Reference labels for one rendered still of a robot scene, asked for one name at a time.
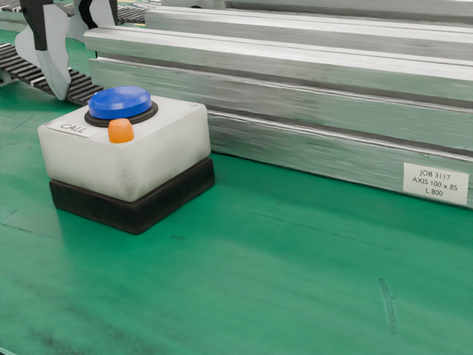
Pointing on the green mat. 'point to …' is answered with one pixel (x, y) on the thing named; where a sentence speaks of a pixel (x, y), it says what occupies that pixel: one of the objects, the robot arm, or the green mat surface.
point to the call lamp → (120, 131)
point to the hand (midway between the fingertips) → (87, 79)
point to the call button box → (129, 163)
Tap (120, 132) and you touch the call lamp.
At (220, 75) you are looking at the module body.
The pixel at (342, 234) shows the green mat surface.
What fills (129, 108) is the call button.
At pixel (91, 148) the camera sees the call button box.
